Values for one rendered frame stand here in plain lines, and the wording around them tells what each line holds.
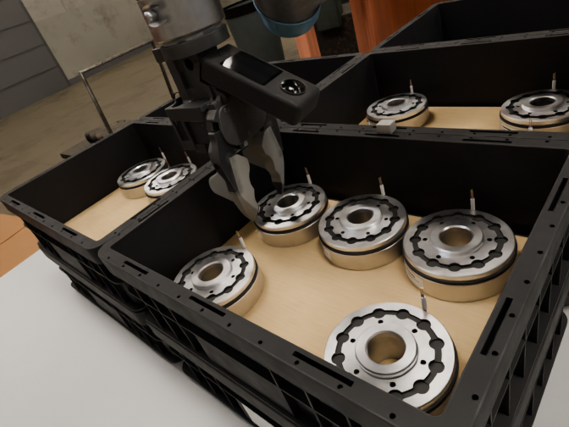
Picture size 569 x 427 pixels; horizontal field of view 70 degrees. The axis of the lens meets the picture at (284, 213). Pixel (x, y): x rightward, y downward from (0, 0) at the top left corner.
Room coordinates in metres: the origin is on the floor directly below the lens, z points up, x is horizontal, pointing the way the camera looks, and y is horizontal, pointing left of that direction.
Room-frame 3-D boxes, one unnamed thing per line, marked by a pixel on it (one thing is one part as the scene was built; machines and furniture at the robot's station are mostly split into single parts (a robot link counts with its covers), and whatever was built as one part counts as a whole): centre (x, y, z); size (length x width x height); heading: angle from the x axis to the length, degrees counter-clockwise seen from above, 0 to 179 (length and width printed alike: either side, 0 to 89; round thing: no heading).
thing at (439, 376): (0.20, -0.04, 0.86); 0.10 x 0.10 x 0.01
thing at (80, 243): (0.65, 0.22, 0.92); 0.40 x 0.30 x 0.02; 39
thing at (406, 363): (0.20, -0.04, 0.86); 0.05 x 0.05 x 0.01
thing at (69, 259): (0.65, 0.22, 0.87); 0.40 x 0.30 x 0.11; 39
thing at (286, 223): (0.46, -0.01, 0.86); 0.10 x 0.10 x 0.01
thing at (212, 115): (0.46, 0.03, 1.03); 0.09 x 0.08 x 0.12; 43
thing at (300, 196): (0.46, -0.01, 0.86); 0.05 x 0.05 x 0.01
